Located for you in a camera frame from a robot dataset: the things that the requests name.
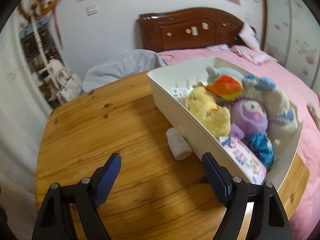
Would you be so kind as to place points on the upright pink pillow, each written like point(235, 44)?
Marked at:
point(249, 37)

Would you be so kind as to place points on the white floral curtain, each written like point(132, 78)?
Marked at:
point(24, 115)

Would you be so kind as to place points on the yellow chick plush toy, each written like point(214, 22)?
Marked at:
point(202, 105)

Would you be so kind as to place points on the wooden bed headboard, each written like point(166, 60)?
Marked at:
point(189, 29)

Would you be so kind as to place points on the wooden coat rack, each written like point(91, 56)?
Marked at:
point(38, 9)

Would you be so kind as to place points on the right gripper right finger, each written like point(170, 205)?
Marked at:
point(268, 220)

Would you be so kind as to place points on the white pill bottle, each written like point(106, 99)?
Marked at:
point(178, 145)

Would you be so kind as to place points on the white wall switch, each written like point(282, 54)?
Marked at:
point(92, 9)

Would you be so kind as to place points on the white handbag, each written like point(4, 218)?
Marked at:
point(63, 85)

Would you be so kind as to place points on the grey crumpled cloth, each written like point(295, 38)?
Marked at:
point(130, 63)

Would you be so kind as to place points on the blue black handbag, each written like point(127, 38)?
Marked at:
point(28, 41)

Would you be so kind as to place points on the pink bed blanket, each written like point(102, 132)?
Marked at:
point(306, 215)

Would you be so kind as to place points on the blue scrunchie ball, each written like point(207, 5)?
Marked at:
point(262, 147)

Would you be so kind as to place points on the white blue plush toy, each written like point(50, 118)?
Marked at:
point(282, 120)

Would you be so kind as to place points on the purple plush toy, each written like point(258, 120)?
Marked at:
point(248, 117)

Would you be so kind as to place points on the blue rainbow plush toy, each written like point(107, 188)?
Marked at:
point(228, 84)

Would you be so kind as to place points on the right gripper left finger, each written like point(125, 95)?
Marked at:
point(54, 220)

